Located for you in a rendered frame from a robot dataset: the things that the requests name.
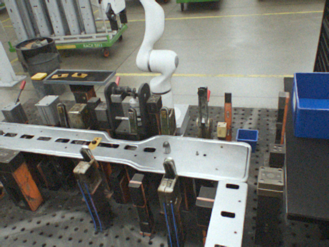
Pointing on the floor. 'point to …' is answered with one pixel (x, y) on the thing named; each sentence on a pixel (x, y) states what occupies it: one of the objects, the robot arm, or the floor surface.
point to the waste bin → (40, 58)
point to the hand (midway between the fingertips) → (119, 24)
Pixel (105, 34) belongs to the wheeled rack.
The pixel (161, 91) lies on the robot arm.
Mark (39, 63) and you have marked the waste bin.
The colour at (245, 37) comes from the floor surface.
